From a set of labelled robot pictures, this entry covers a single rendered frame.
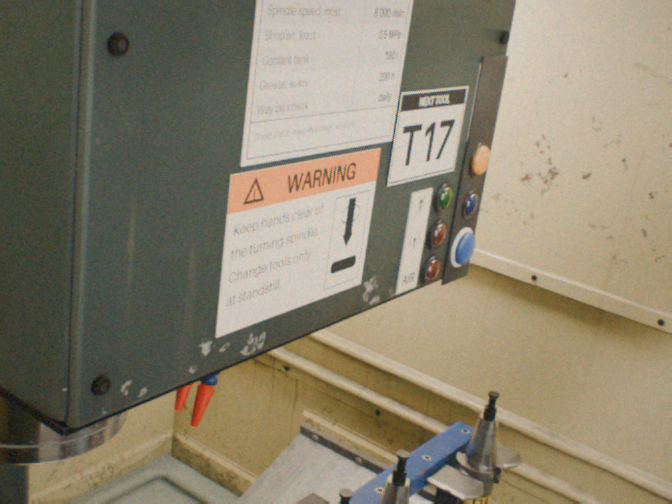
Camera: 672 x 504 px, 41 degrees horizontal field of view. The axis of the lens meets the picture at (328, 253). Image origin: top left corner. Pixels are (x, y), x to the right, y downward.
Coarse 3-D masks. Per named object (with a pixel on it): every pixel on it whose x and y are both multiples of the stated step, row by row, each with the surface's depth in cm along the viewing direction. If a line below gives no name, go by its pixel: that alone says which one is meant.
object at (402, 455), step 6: (402, 450) 103; (402, 456) 102; (408, 456) 102; (402, 462) 103; (396, 468) 103; (402, 468) 103; (396, 474) 103; (402, 474) 103; (396, 480) 103; (402, 480) 103
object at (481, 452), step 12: (480, 420) 120; (492, 420) 120; (480, 432) 120; (492, 432) 120; (468, 444) 122; (480, 444) 120; (492, 444) 121; (468, 456) 122; (480, 456) 121; (492, 456) 121; (480, 468) 121
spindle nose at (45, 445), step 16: (0, 400) 64; (0, 416) 65; (16, 416) 65; (0, 432) 65; (16, 432) 65; (32, 432) 66; (48, 432) 66; (80, 432) 68; (96, 432) 69; (112, 432) 71; (0, 448) 66; (16, 448) 66; (32, 448) 66; (48, 448) 67; (64, 448) 68; (80, 448) 69; (16, 464) 67; (32, 464) 67
